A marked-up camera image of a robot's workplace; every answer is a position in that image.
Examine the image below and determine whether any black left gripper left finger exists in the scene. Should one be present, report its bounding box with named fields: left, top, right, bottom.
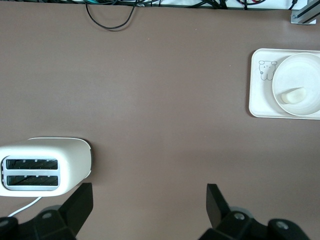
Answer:
left=0, top=182, right=94, bottom=240

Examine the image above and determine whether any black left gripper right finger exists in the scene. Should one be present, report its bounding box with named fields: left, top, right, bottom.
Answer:
left=199, top=183, right=311, bottom=240

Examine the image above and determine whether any white steamed bun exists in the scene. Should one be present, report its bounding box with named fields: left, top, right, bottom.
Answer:
left=280, top=87, right=307, bottom=105

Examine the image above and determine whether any cream round plate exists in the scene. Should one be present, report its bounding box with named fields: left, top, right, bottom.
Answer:
left=271, top=52, right=320, bottom=117

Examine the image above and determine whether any cream two-slot toaster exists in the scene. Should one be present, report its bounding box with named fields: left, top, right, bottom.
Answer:
left=0, top=136, right=94, bottom=198

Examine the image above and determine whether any cream rabbit print tray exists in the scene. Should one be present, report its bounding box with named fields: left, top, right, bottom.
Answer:
left=248, top=48, right=320, bottom=120

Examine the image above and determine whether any white toaster power cable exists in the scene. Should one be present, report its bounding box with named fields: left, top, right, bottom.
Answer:
left=7, top=196, right=43, bottom=218

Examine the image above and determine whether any black looped cable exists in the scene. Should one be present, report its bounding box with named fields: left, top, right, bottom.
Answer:
left=85, top=0, right=137, bottom=31

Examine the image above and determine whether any aluminium profile bracket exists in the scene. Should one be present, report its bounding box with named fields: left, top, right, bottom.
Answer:
left=289, top=0, right=320, bottom=26

